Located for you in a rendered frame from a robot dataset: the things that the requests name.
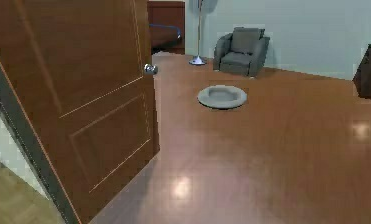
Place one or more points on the grey round pet bed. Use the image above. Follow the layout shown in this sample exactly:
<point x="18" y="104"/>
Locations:
<point x="222" y="96"/>

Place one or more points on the silver round door knob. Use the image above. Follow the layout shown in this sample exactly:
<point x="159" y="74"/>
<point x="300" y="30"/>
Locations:
<point x="150" y="69"/>

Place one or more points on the grey armchair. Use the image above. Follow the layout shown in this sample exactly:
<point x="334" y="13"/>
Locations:
<point x="241" y="50"/>

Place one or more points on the brown wooden room door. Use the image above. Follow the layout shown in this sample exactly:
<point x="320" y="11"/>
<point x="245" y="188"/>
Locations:
<point x="93" y="83"/>

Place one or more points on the dark brown cabinet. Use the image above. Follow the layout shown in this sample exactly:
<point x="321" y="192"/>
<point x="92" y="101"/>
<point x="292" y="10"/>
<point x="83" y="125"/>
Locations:
<point x="368" y="73"/>

